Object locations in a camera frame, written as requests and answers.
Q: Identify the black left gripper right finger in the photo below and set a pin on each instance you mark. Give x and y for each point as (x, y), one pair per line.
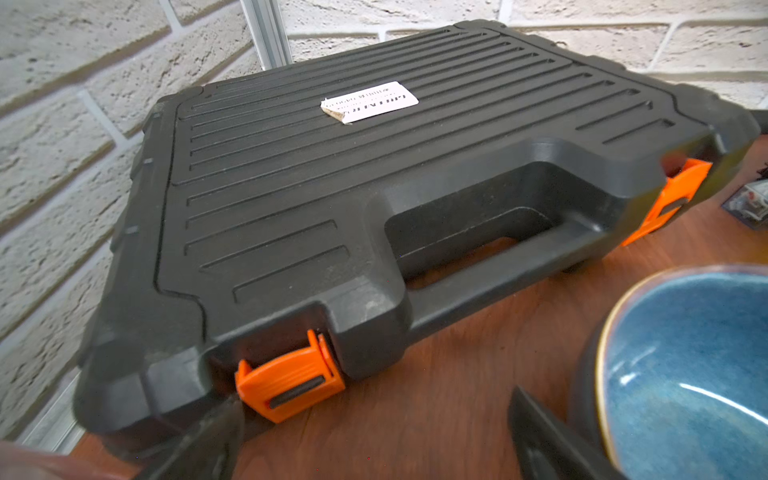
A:
(546, 448)

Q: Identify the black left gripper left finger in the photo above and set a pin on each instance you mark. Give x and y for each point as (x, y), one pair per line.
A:
(208, 450)

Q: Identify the dark blue ceramic bowl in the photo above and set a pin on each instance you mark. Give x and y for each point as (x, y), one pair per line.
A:
(672, 384)

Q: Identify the black plastic tool case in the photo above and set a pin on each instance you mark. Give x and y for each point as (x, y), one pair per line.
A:
(307, 224)

